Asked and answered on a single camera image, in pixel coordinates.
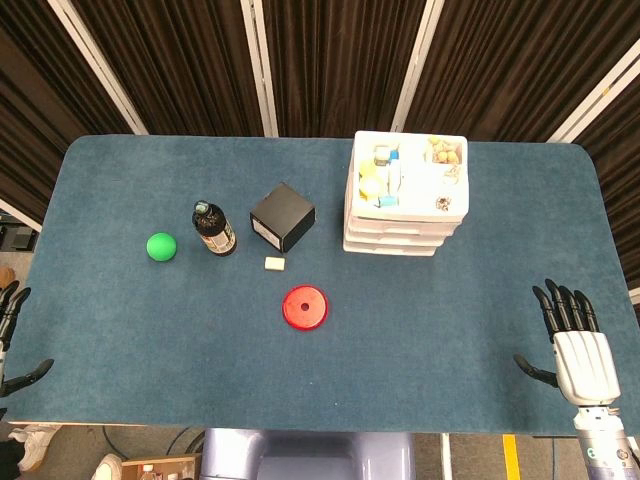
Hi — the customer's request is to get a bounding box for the dark glass bottle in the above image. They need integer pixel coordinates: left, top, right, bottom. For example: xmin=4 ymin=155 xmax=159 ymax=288
xmin=191 ymin=199 xmax=238 ymax=258

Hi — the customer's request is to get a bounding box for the blue felt table mat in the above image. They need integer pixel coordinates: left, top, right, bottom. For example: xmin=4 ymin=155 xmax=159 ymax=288
xmin=9 ymin=134 xmax=639 ymax=437

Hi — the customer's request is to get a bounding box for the green ball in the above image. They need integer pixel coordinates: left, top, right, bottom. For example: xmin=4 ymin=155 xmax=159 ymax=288
xmin=145 ymin=232 xmax=178 ymax=262

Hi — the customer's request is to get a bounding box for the white blue-capped tube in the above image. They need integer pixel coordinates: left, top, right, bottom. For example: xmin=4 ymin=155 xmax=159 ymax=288
xmin=387 ymin=149 xmax=403 ymax=195

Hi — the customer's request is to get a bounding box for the grey-purple robot torso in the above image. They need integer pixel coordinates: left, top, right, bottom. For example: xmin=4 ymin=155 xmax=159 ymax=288
xmin=199 ymin=427 xmax=416 ymax=480

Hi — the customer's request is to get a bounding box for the black floor cable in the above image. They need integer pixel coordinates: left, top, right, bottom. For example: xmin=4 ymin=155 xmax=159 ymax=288
xmin=166 ymin=427 xmax=207 ymax=456

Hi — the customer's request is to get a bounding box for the red round disc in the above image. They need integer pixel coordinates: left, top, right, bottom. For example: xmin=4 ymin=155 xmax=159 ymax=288
xmin=281 ymin=284 xmax=331 ymax=331

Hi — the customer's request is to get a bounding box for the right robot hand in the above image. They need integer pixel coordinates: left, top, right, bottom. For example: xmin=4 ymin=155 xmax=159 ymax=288
xmin=513 ymin=278 xmax=622 ymax=406

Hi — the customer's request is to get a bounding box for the brown cardboard box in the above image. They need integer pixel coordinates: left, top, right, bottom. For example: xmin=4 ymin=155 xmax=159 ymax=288
xmin=121 ymin=454 xmax=202 ymax=480

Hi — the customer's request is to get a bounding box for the white frame pole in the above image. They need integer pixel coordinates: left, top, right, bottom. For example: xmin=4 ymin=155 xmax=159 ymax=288
xmin=239 ymin=0 xmax=280 ymax=138
xmin=47 ymin=0 xmax=149 ymax=136
xmin=0 ymin=198 xmax=44 ymax=233
xmin=389 ymin=0 xmax=446 ymax=134
xmin=546 ymin=37 xmax=640 ymax=144

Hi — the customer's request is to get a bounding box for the black cardboard box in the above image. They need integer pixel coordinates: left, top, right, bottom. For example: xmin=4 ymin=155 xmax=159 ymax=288
xmin=249 ymin=181 xmax=317 ymax=254

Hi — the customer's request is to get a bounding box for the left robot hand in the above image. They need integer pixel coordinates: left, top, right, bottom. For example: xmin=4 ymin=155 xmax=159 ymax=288
xmin=0 ymin=279 xmax=55 ymax=399

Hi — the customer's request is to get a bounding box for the dark brown curtain panel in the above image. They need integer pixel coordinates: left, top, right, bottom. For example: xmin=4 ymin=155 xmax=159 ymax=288
xmin=261 ymin=0 xmax=427 ymax=138
xmin=403 ymin=0 xmax=640 ymax=291
xmin=0 ymin=0 xmax=137 ymax=227
xmin=69 ymin=0 xmax=267 ymax=138

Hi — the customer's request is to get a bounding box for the white sneaker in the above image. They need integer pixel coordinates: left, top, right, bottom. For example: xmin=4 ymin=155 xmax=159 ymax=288
xmin=8 ymin=423 xmax=62 ymax=472
xmin=91 ymin=452 xmax=124 ymax=480

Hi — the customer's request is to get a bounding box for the white plastic drawer organizer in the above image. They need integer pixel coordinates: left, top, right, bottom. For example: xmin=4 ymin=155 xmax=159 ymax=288
xmin=342 ymin=130 xmax=471 ymax=259

